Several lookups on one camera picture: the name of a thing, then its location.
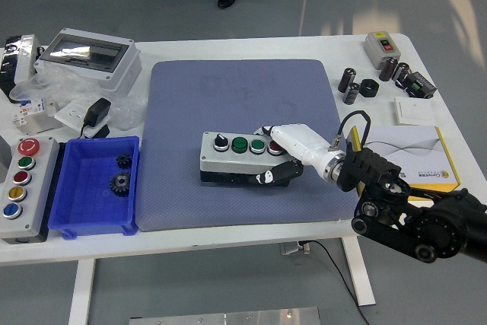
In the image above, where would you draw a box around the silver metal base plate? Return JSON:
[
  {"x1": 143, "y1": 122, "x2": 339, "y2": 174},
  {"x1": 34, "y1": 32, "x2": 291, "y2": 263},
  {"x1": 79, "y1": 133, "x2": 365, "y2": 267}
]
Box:
[{"x1": 128, "y1": 306, "x2": 322, "y2": 325}]

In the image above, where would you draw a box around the grey four-button control box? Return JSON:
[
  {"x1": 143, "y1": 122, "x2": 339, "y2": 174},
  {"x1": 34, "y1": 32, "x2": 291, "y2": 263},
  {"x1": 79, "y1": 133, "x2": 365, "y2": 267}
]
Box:
[{"x1": 199, "y1": 131, "x2": 300, "y2": 186}]

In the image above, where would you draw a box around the yellow white cardboard box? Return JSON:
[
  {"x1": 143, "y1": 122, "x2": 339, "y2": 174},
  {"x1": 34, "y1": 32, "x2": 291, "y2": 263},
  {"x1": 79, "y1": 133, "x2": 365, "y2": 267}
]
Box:
[{"x1": 348, "y1": 126, "x2": 461, "y2": 202}]

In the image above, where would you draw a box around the black white wrapped device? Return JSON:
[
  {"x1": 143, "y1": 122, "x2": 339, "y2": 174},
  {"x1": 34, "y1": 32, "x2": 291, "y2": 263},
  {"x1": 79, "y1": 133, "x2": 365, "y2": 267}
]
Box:
[{"x1": 0, "y1": 34, "x2": 43, "y2": 104}]

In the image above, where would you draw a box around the grey enclosure with clear lid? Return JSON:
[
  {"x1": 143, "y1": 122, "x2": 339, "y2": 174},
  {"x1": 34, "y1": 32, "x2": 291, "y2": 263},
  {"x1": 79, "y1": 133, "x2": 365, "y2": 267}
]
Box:
[{"x1": 33, "y1": 27, "x2": 142, "y2": 94}]

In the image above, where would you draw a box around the black module with green label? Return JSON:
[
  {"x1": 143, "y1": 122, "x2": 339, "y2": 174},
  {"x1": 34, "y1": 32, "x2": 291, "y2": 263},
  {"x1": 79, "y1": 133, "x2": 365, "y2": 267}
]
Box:
[{"x1": 403, "y1": 70, "x2": 438, "y2": 100}]

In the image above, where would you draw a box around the grey metal block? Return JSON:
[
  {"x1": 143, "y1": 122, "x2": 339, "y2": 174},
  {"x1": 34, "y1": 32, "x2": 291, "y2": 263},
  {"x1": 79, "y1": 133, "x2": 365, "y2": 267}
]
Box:
[{"x1": 0, "y1": 138, "x2": 11, "y2": 185}]

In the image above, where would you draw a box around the large black bevel gear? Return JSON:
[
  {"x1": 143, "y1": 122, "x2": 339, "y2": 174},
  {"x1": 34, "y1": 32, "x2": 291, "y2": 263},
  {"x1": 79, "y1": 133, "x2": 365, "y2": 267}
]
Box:
[{"x1": 109, "y1": 171, "x2": 132, "y2": 199}]

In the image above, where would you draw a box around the white wall switch plate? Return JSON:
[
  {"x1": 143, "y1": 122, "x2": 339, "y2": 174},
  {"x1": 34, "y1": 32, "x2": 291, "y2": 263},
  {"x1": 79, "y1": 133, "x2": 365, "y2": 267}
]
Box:
[{"x1": 394, "y1": 96, "x2": 437, "y2": 126}]

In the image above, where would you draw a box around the white table leg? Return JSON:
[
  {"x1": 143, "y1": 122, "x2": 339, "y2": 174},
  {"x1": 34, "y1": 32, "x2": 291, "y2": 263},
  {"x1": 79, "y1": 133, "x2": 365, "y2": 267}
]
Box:
[
  {"x1": 68, "y1": 258, "x2": 96, "y2": 325},
  {"x1": 341, "y1": 235, "x2": 377, "y2": 307}
]

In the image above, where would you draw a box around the black power cable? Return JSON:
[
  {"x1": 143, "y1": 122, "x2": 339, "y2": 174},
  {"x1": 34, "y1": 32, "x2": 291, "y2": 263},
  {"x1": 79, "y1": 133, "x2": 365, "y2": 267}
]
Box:
[{"x1": 304, "y1": 240, "x2": 370, "y2": 325}]

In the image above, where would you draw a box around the grey red-black switch box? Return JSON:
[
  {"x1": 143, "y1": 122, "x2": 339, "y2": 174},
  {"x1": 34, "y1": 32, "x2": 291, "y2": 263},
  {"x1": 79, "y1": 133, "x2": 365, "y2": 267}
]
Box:
[{"x1": 363, "y1": 31, "x2": 403, "y2": 70}]

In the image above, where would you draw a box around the grey metal bracket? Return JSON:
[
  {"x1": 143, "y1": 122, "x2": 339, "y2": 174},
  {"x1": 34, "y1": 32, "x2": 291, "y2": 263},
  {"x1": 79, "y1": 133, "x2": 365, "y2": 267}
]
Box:
[{"x1": 28, "y1": 111, "x2": 64, "y2": 136}]

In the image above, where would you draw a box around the grey five-button control box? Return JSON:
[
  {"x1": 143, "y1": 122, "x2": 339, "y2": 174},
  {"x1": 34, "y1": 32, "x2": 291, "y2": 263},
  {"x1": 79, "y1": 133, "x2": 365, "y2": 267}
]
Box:
[{"x1": 0, "y1": 135, "x2": 62, "y2": 245}]

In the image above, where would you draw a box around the grey under-table power box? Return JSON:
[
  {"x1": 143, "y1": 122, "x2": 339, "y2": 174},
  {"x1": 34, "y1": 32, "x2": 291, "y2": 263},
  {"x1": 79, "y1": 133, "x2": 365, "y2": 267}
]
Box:
[{"x1": 280, "y1": 241, "x2": 313, "y2": 256}]

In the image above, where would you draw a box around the white circuit breaker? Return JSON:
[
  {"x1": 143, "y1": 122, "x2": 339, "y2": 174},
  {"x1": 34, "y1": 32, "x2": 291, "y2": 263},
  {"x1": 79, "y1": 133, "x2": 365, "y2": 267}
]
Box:
[{"x1": 10, "y1": 97, "x2": 50, "y2": 127}]

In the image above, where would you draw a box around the blue plastic bin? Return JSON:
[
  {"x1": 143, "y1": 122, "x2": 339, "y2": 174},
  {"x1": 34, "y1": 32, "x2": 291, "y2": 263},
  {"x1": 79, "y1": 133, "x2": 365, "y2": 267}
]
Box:
[{"x1": 48, "y1": 135, "x2": 141, "y2": 241}]

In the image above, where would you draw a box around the black cylindrical capacitor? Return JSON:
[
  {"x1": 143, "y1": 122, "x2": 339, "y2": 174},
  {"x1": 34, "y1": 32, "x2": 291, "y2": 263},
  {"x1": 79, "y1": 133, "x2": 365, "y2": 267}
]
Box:
[
  {"x1": 378, "y1": 56, "x2": 399, "y2": 82},
  {"x1": 338, "y1": 67, "x2": 358, "y2": 94},
  {"x1": 342, "y1": 81, "x2": 361, "y2": 106},
  {"x1": 391, "y1": 61, "x2": 411, "y2": 84}
]

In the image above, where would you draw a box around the grey-blue padded mat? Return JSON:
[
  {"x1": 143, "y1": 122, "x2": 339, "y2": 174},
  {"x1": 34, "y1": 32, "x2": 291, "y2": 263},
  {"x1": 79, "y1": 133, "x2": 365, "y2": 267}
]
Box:
[{"x1": 135, "y1": 59, "x2": 361, "y2": 233}]

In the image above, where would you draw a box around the black power adapter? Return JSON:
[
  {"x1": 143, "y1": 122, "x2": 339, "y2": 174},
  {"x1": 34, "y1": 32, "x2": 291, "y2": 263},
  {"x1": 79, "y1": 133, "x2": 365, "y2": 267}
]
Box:
[{"x1": 78, "y1": 97, "x2": 112, "y2": 139}]

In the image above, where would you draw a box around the clear plastic bag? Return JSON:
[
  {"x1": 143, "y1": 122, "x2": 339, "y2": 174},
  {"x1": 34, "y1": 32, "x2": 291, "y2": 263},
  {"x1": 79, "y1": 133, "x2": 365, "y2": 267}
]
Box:
[{"x1": 9, "y1": 65, "x2": 148, "y2": 132}]

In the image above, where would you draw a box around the white wall socket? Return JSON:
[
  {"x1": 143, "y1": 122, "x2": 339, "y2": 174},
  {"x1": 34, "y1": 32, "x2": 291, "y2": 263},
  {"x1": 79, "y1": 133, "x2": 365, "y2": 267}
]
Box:
[{"x1": 54, "y1": 99, "x2": 111, "y2": 139}]

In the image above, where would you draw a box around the black hex nut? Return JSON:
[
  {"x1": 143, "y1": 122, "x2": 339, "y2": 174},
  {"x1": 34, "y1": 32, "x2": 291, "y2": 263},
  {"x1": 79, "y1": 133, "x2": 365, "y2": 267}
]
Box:
[{"x1": 359, "y1": 78, "x2": 380, "y2": 98}]

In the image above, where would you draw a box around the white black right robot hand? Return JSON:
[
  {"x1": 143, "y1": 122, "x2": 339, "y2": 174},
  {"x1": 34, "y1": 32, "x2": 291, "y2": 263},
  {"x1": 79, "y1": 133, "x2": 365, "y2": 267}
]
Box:
[{"x1": 247, "y1": 123, "x2": 343, "y2": 187}]

